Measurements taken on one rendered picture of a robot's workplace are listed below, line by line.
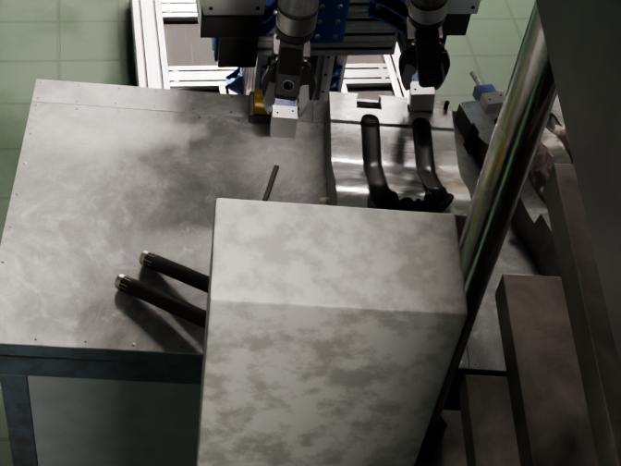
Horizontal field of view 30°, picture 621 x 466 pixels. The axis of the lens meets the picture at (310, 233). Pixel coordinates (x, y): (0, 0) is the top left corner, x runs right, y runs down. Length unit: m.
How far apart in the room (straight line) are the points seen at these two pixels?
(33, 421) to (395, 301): 1.17
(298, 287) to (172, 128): 1.18
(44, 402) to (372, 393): 0.97
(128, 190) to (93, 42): 1.63
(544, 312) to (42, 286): 0.98
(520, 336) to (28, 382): 1.03
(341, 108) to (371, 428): 1.03
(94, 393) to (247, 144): 0.61
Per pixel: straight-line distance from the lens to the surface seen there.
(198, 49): 3.60
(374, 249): 1.39
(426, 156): 2.38
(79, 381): 2.23
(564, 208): 1.41
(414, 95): 2.42
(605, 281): 0.96
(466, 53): 4.09
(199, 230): 2.28
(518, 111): 1.45
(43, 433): 2.40
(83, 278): 2.20
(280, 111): 2.30
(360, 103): 2.48
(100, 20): 4.03
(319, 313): 1.34
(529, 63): 1.41
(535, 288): 1.65
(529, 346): 1.58
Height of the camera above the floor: 2.51
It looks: 48 degrees down
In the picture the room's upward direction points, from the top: 10 degrees clockwise
